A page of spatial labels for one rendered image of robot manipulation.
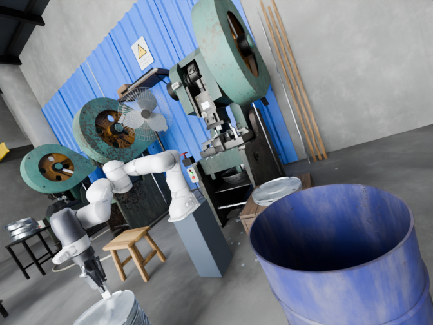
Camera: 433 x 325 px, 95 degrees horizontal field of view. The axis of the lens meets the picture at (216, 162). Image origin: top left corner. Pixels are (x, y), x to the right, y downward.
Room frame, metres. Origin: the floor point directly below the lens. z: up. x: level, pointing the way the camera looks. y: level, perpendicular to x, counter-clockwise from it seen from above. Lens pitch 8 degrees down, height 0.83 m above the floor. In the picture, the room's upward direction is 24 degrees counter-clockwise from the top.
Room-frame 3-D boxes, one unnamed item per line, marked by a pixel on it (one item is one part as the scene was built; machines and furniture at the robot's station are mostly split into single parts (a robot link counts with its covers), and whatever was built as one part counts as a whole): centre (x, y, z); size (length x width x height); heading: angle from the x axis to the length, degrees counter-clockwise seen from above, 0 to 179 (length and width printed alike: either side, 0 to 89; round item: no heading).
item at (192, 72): (1.86, -0.16, 1.27); 0.21 x 0.12 x 0.34; 149
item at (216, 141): (1.71, -0.07, 0.72); 0.25 x 0.14 x 0.14; 149
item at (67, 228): (0.84, 0.66, 0.72); 0.18 x 0.10 x 0.13; 3
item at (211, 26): (1.77, -0.50, 1.33); 1.03 x 0.28 x 0.82; 149
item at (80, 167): (3.92, 2.68, 0.87); 1.53 x 0.99 x 1.74; 152
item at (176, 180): (1.26, 0.26, 0.71); 0.18 x 0.11 x 0.25; 161
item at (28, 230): (2.77, 2.82, 0.40); 0.45 x 0.40 x 0.79; 71
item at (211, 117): (1.82, -0.13, 1.04); 0.17 x 0.15 x 0.30; 149
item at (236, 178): (1.86, -0.16, 0.36); 0.34 x 0.34 x 0.10
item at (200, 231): (1.23, 0.28, 0.23); 0.18 x 0.18 x 0.45; 58
